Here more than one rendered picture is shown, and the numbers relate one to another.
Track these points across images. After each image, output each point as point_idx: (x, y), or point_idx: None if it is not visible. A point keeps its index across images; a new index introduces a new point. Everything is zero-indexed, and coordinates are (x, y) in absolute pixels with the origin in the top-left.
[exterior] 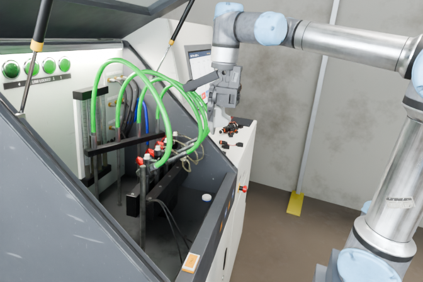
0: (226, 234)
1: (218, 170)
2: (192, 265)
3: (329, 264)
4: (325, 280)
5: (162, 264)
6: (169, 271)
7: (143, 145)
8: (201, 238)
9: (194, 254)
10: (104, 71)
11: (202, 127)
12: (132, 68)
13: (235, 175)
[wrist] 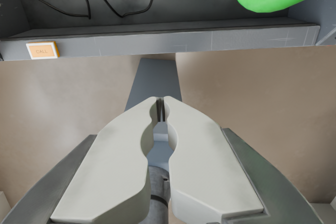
0: None
1: (327, 2)
2: (35, 55)
3: (171, 153)
4: (168, 141)
5: None
6: None
7: None
8: (94, 46)
9: (53, 51)
10: None
11: (267, 11)
12: None
13: (305, 45)
